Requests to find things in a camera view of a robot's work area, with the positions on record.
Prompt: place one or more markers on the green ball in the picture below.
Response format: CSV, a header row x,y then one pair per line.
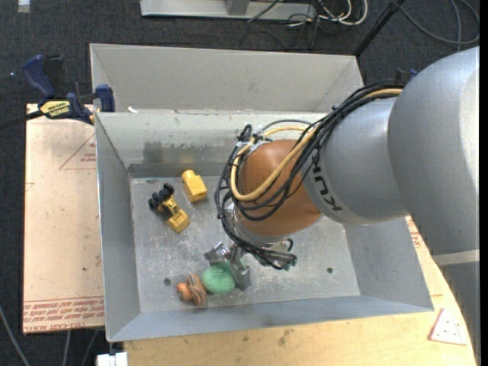
x,y
218,280

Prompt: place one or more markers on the black cylinder on white bracket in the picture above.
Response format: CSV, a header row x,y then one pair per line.
x,y
280,258

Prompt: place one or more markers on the yellow and black toy digger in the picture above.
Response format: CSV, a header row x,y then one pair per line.
x,y
171,208

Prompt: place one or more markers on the yellow block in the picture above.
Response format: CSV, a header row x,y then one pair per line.
x,y
193,186

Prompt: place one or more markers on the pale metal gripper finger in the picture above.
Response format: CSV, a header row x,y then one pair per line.
x,y
244,277
217,253

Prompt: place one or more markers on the brown cardboard board red print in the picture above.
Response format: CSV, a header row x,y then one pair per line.
x,y
61,219

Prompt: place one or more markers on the grey metal bin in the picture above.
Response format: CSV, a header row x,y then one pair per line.
x,y
267,280

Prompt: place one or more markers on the orange striped toy animal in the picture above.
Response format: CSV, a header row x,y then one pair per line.
x,y
193,289

